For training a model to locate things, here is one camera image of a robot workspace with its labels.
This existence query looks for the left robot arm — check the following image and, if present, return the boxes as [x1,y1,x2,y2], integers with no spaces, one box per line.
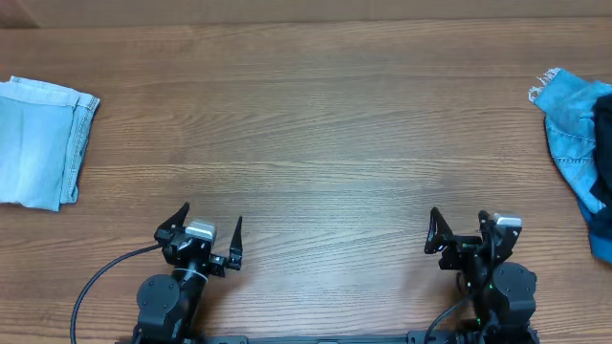
[131,204,243,344]

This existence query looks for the dark garment on denim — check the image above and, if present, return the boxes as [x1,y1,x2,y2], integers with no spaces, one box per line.
[591,95,611,206]

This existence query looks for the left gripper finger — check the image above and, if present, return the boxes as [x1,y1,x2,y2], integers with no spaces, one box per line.
[159,202,190,231]
[229,216,243,261]

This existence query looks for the folded light blue jeans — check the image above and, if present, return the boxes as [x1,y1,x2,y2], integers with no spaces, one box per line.
[1,76,100,212]

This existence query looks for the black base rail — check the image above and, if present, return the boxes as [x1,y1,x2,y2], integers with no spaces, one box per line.
[114,329,541,344]

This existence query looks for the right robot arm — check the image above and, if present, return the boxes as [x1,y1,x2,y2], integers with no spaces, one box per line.
[422,207,539,344]

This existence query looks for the crumpled blue denim garment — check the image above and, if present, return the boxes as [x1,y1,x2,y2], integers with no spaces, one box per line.
[528,68,611,264]

